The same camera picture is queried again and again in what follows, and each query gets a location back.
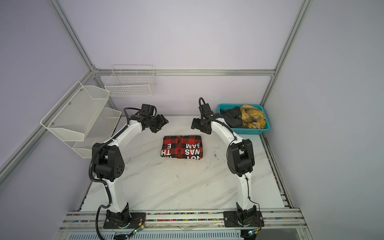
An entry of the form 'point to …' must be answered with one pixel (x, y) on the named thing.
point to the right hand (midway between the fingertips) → (195, 127)
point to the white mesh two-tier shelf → (81, 119)
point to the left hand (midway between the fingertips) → (165, 123)
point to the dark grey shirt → (232, 116)
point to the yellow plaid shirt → (252, 117)
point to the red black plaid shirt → (182, 147)
